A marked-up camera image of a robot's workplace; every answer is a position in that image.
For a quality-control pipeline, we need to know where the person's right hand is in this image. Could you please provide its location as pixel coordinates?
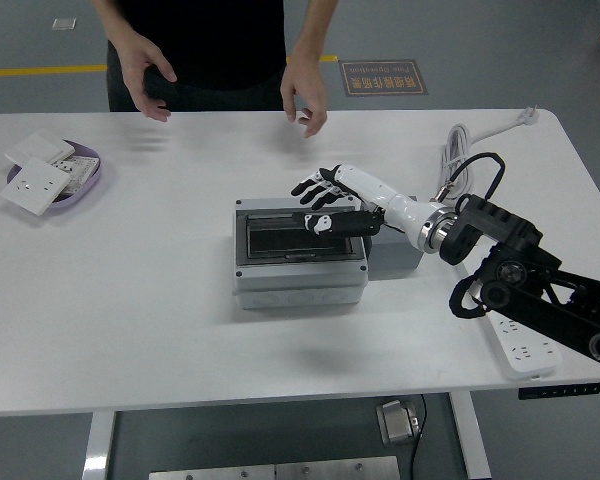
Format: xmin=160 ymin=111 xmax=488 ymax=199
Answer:
xmin=110 ymin=33 xmax=178 ymax=123

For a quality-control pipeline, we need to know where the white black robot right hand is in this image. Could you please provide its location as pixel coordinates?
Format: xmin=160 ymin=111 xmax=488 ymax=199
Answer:
xmin=290 ymin=163 xmax=446 ymax=254

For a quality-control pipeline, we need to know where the person's left hand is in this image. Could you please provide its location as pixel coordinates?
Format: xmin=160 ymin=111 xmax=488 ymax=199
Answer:
xmin=279 ymin=47 xmax=329 ymax=139

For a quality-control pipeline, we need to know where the grey junction box with lid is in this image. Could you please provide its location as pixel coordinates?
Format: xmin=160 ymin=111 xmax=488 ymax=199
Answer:
xmin=232 ymin=197 xmax=371 ymax=311

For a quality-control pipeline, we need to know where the grey cube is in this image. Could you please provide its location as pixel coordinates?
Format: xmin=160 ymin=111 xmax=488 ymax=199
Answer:
xmin=363 ymin=219 xmax=425 ymax=275

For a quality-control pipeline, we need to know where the metal floor socket box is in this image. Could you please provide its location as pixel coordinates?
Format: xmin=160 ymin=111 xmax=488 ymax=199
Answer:
xmin=375 ymin=399 xmax=424 ymax=445

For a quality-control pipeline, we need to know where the brown floor sign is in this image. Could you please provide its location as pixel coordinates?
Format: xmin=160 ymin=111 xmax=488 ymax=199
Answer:
xmin=338 ymin=59 xmax=430 ymax=98

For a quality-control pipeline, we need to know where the person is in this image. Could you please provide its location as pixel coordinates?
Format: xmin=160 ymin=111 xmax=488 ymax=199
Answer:
xmin=104 ymin=0 xmax=306 ymax=113

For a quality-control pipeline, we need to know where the yellow floor tape line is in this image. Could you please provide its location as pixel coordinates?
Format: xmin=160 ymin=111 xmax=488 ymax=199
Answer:
xmin=0 ymin=54 xmax=339 ymax=79

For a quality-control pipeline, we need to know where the socket panel with printed label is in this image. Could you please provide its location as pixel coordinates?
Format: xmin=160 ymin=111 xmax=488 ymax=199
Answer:
xmin=49 ymin=154 xmax=101 ymax=197

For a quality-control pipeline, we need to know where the purple tray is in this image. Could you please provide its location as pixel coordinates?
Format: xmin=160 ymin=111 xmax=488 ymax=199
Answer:
xmin=5 ymin=138 xmax=105 ymax=217

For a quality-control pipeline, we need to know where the white power strip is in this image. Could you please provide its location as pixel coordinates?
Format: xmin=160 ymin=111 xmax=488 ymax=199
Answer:
xmin=484 ymin=309 xmax=564 ymax=380

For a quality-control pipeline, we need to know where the black table control panel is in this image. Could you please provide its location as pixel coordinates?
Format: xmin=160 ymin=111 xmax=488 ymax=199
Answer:
xmin=518 ymin=382 xmax=600 ymax=400

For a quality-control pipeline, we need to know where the white table leg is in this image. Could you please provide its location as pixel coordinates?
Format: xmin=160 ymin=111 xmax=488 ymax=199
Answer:
xmin=448 ymin=392 xmax=492 ymax=480
xmin=82 ymin=410 xmax=117 ymax=480

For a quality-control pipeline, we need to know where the white switch plate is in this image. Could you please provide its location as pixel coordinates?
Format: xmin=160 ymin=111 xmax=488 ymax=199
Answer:
xmin=3 ymin=128 xmax=76 ymax=166

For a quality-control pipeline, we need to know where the white wall socket plate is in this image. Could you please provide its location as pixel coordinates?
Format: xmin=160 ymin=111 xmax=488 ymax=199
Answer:
xmin=0 ymin=157 xmax=72 ymax=217

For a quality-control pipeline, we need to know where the black cable under table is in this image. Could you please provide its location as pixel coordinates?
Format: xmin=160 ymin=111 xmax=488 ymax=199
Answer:
xmin=408 ymin=394 xmax=429 ymax=480

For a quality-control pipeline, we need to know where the metal base plate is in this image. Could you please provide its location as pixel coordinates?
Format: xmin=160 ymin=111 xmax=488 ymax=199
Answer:
xmin=148 ymin=455 xmax=401 ymax=480

